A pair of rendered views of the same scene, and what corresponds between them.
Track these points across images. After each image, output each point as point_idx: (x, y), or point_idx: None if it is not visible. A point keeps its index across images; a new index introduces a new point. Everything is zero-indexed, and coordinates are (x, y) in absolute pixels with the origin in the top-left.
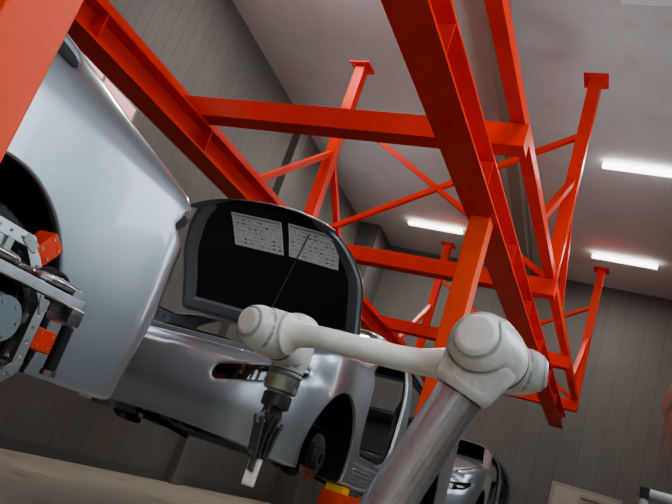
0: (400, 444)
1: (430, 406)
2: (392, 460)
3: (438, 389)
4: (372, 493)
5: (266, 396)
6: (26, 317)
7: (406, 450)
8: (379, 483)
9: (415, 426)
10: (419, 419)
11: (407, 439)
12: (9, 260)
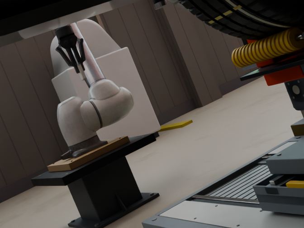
0: (86, 45)
1: (79, 30)
2: (90, 50)
3: (75, 24)
4: (97, 62)
5: (72, 29)
6: None
7: (88, 46)
8: (95, 59)
9: (83, 37)
10: (82, 35)
11: (86, 42)
12: None
